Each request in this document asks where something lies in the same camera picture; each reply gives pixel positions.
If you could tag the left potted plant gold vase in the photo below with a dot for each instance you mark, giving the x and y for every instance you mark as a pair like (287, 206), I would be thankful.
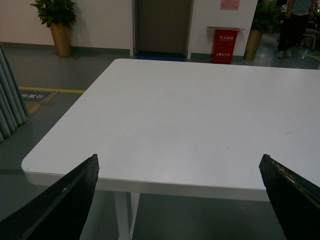
(59, 16)

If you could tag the right potted plant gold vase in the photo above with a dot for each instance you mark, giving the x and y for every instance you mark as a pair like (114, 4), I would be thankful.
(265, 19)

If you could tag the white table leg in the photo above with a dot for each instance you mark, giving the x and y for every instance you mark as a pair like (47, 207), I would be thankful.
(126, 207)

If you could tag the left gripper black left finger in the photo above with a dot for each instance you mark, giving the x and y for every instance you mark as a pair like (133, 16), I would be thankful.
(58, 213)

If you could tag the blue door mat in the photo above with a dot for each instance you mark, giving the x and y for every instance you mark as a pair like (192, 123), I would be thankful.
(160, 58)

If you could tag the red fire extinguisher box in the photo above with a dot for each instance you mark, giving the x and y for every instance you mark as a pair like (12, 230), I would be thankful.
(223, 44)

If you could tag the grey curtain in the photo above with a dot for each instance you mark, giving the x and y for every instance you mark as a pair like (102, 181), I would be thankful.
(13, 109)

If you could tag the pink paper notice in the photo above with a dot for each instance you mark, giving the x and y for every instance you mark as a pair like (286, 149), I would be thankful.
(230, 5)

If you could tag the person in dark clothes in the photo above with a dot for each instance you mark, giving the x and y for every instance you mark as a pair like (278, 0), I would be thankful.
(294, 25)

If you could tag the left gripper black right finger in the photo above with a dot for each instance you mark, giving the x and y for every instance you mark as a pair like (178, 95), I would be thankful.
(294, 199)

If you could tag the grey door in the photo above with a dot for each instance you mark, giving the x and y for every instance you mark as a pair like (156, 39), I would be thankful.
(162, 26)

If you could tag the potted plant gold vase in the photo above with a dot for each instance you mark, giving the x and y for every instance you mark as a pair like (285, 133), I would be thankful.
(265, 19)
(59, 16)

